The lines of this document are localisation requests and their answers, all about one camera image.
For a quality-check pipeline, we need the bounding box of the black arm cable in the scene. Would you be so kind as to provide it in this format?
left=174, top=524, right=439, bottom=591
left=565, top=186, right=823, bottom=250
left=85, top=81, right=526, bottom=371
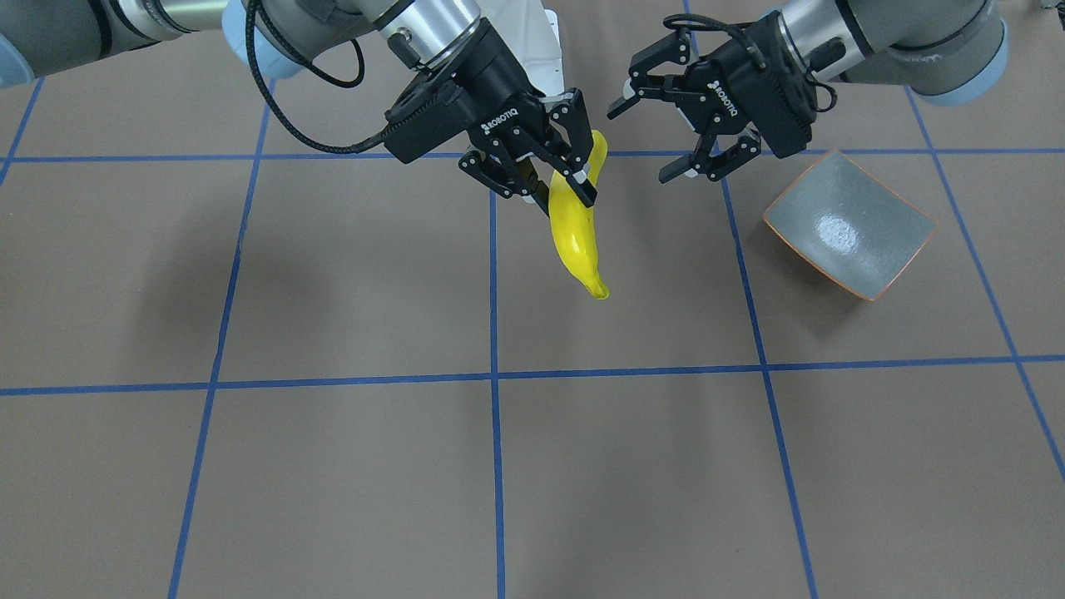
left=245, top=0, right=392, bottom=156

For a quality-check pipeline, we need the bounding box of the white pedestal column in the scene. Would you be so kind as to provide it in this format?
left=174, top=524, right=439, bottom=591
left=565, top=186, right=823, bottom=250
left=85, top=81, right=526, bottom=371
left=498, top=1, right=564, bottom=97

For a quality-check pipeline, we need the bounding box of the grey square plate orange rim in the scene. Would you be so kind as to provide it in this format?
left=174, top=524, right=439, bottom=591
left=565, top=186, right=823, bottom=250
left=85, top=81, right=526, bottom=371
left=761, top=149, right=937, bottom=302

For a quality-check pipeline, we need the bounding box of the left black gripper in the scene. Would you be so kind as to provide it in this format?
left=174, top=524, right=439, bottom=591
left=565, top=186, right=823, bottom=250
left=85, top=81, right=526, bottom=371
left=607, top=29, right=815, bottom=185

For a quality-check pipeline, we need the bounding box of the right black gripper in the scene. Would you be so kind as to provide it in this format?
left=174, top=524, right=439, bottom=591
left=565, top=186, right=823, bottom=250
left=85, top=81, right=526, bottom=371
left=383, top=22, right=597, bottom=215

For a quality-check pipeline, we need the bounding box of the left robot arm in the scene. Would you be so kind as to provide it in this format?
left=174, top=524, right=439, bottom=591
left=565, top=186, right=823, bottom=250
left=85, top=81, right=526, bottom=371
left=607, top=1, right=1009, bottom=183

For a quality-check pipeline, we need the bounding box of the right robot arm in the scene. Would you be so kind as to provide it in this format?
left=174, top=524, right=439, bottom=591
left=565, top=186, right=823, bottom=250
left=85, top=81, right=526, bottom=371
left=1, top=1, right=597, bottom=210

